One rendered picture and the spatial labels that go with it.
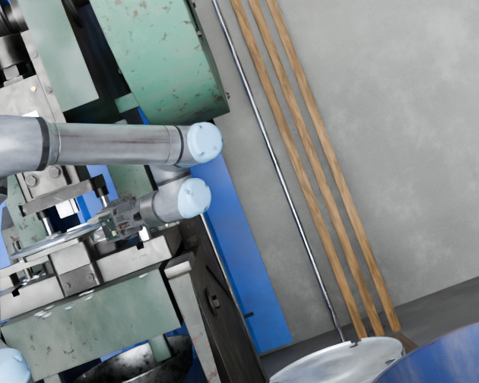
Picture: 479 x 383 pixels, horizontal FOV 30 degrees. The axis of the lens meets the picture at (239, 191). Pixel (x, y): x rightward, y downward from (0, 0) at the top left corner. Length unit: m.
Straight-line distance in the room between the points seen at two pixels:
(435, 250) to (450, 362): 2.10
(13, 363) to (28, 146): 0.36
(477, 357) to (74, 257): 1.05
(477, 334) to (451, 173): 2.09
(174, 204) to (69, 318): 0.43
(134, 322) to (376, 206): 1.58
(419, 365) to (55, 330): 0.98
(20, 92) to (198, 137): 0.67
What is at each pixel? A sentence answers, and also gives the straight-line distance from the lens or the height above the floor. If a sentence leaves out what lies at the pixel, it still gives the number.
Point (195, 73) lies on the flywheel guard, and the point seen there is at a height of 1.02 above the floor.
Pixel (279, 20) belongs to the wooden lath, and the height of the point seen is 1.17.
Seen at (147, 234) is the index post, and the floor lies 0.72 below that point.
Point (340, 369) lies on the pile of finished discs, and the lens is 1.71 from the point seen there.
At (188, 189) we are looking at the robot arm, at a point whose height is 0.80.
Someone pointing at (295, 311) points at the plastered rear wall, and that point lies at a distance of 3.48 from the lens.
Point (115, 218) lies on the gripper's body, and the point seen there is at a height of 0.79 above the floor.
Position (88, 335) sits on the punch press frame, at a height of 0.56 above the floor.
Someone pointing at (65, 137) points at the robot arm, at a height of 0.98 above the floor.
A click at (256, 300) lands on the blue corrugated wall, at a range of 3.44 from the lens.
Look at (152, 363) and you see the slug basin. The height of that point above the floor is 0.35.
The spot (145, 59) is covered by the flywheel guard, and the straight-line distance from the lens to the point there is 1.93.
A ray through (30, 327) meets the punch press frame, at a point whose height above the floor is 0.62.
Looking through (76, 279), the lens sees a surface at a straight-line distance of 2.14.
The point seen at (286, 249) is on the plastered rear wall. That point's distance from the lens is 3.43.
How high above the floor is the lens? 0.91
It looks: 5 degrees down
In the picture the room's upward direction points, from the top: 21 degrees counter-clockwise
